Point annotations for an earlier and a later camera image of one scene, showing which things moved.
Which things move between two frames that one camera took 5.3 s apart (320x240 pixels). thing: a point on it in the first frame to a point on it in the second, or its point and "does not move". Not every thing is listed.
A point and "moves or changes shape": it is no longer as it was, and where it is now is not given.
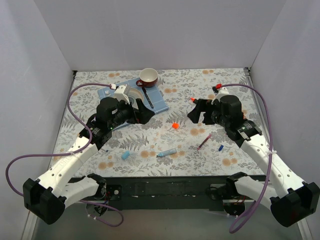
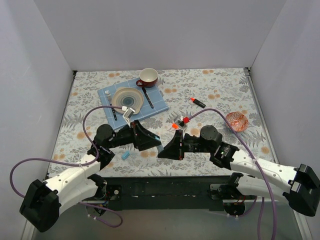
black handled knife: x=146 y=93 does not move
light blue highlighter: x=166 y=152 moves or changes shape
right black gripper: x=206 y=113 to x=180 y=144
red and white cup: x=148 y=77 does not move
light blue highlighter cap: x=126 y=154 does not move
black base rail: x=182 y=193 does not move
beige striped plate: x=133 y=94 does not move
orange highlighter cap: x=175 y=125 does not move
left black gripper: x=135 y=113 to x=135 y=135
